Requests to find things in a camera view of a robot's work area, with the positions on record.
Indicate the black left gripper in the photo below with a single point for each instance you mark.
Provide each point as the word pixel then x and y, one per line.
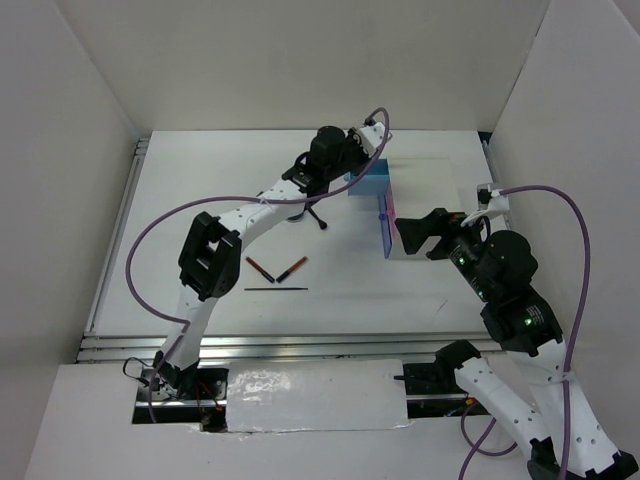
pixel 353 139

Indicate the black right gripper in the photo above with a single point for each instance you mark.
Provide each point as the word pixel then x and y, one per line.
pixel 438 221

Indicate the pink drawer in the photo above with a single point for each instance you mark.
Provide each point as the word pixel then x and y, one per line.
pixel 390 211

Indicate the blue drawer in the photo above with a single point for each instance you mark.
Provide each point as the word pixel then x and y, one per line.
pixel 375 183

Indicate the red lip gloss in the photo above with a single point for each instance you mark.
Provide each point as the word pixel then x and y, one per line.
pixel 261 270
pixel 292 269

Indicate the navy lid cosmetic jar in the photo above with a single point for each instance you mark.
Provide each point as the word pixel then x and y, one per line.
pixel 295 218

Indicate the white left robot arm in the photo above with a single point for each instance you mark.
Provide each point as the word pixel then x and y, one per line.
pixel 211 256

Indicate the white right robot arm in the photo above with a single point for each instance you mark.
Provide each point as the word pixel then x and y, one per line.
pixel 560 436

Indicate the black angled makeup brush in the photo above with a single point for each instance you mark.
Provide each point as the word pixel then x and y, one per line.
pixel 321 223

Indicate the purple drawer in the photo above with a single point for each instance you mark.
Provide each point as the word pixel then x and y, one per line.
pixel 387 241

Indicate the white drawer organizer box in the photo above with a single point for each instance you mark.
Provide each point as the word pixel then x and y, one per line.
pixel 419 186

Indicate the thin black liner pencil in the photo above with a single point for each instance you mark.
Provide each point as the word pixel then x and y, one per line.
pixel 278 288

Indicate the white foil-taped cover panel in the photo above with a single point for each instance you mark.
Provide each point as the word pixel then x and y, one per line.
pixel 326 395

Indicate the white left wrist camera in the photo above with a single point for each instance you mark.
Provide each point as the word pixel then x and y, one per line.
pixel 372 138

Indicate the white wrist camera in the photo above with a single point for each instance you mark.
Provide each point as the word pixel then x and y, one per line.
pixel 372 138
pixel 491 204

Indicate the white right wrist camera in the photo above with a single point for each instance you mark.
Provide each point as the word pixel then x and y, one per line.
pixel 491 204

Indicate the aluminium frame rail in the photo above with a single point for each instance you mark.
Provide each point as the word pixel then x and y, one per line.
pixel 220 349

